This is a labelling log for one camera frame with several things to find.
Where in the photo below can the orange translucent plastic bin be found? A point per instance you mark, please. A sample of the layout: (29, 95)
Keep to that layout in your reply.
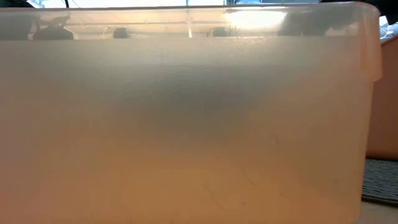
(186, 124)

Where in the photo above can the orange opaque plastic bin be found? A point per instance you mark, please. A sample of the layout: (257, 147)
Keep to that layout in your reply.
(385, 109)

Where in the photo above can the round grey woven mat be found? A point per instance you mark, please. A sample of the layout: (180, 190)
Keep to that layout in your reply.
(382, 180)

